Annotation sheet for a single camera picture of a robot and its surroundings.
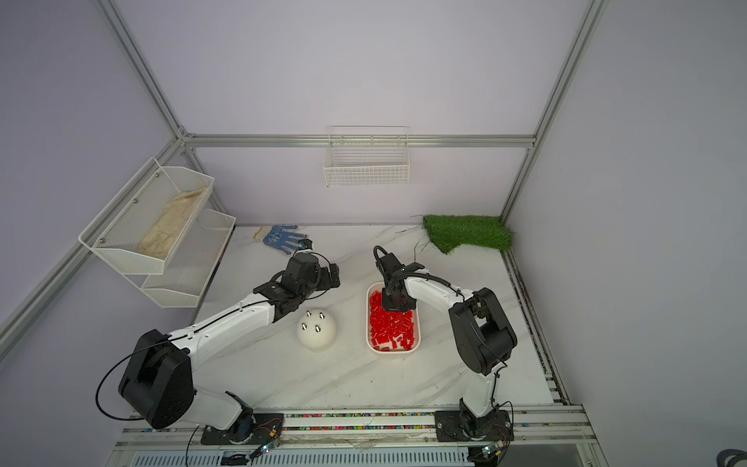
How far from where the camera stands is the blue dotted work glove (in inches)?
46.0

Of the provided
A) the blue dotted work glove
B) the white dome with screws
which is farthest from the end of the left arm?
the blue dotted work glove

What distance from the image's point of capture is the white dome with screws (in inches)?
32.1

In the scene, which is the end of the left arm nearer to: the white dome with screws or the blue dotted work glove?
the white dome with screws

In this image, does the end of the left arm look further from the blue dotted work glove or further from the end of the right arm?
the blue dotted work glove

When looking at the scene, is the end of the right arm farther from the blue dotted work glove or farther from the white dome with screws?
the blue dotted work glove

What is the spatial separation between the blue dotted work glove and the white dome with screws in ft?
1.38
